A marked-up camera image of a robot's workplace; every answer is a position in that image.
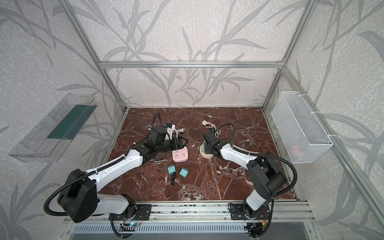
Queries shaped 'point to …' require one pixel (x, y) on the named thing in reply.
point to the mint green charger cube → (203, 147)
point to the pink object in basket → (295, 150)
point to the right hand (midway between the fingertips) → (211, 142)
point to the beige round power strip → (204, 155)
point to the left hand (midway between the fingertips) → (186, 138)
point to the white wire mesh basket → (303, 137)
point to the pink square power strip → (180, 155)
